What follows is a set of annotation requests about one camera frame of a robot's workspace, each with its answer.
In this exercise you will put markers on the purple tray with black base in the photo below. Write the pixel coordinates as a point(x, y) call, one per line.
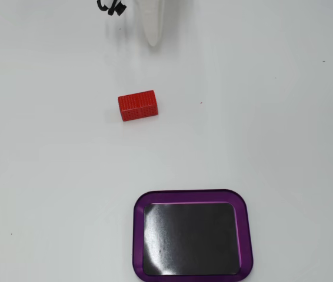
point(190, 235)

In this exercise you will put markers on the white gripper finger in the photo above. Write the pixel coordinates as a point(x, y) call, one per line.
point(154, 20)

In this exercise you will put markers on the red textured cube block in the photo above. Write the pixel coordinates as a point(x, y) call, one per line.
point(138, 105)

